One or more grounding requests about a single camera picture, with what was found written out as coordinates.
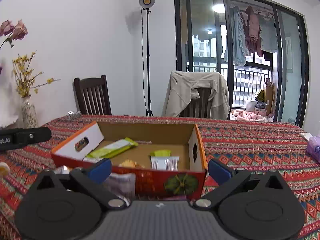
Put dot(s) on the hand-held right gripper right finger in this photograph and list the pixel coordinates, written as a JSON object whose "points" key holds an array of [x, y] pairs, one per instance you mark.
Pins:
{"points": [[220, 171]]}

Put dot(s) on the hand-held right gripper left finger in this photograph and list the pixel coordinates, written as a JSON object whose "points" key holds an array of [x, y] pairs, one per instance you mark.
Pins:
{"points": [[100, 170]]}

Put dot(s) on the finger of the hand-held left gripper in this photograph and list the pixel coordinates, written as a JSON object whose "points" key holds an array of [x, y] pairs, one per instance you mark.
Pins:
{"points": [[32, 135]]}

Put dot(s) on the orange snack packet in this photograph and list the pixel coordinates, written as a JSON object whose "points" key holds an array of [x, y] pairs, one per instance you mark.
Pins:
{"points": [[131, 163]]}

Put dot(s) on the red cardboard box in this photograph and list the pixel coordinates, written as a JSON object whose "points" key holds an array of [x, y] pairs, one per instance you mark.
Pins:
{"points": [[150, 180]]}

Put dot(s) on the white green snack bar packet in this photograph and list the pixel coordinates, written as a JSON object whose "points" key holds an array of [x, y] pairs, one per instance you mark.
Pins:
{"points": [[165, 162]]}

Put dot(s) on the floral ceramic vase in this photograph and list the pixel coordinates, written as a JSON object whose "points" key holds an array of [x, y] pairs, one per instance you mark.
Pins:
{"points": [[29, 115]]}

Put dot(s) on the small floral patterned box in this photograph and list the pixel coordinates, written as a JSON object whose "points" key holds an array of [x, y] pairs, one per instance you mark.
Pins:
{"points": [[73, 114]]}

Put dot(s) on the yellow flower branches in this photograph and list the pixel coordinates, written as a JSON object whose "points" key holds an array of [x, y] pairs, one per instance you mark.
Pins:
{"points": [[23, 80]]}

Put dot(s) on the pink blanket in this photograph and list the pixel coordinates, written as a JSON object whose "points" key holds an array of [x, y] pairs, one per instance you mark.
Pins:
{"points": [[250, 116]]}

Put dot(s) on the dark wooden chair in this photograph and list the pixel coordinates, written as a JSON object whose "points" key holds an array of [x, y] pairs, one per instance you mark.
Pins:
{"points": [[200, 105], [92, 97]]}

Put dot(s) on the white bucket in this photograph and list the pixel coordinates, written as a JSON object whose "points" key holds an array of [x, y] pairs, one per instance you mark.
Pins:
{"points": [[251, 106]]}

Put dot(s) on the yellow green bag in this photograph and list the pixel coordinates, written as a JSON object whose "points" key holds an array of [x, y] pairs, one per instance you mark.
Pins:
{"points": [[260, 95]]}

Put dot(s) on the beige jacket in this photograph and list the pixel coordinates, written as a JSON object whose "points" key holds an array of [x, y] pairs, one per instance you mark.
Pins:
{"points": [[180, 92]]}

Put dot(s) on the wooden boards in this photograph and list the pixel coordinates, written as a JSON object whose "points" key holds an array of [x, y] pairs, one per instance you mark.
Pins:
{"points": [[270, 97]]}

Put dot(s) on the white tissue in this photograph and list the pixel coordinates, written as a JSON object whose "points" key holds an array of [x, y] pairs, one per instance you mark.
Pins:
{"points": [[305, 135]]}

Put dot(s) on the purple tissue pack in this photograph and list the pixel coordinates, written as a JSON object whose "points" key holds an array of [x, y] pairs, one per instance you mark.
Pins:
{"points": [[314, 147]]}

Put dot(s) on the pink artificial flowers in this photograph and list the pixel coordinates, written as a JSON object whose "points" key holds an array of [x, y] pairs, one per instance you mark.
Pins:
{"points": [[20, 30]]}

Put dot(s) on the black balcony railing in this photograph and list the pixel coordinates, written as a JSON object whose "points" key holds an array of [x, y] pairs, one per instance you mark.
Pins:
{"points": [[250, 67]]}

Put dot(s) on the dark hanging garment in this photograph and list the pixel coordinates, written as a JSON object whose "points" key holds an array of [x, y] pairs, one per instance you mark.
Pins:
{"points": [[267, 56]]}

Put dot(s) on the black light stand with lamp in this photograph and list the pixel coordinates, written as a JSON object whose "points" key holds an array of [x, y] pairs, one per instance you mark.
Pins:
{"points": [[147, 55]]}

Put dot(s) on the light blue hanging garment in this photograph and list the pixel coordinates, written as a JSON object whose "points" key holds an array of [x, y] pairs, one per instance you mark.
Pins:
{"points": [[236, 42]]}

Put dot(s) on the pale hanging shirt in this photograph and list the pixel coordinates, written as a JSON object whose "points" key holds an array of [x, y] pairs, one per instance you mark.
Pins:
{"points": [[268, 37]]}

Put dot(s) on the pink hanging garment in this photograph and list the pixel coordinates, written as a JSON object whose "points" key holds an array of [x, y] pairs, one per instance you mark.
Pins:
{"points": [[252, 32]]}

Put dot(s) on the black sliding door frame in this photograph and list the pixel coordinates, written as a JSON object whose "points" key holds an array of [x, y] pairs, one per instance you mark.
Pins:
{"points": [[178, 55]]}

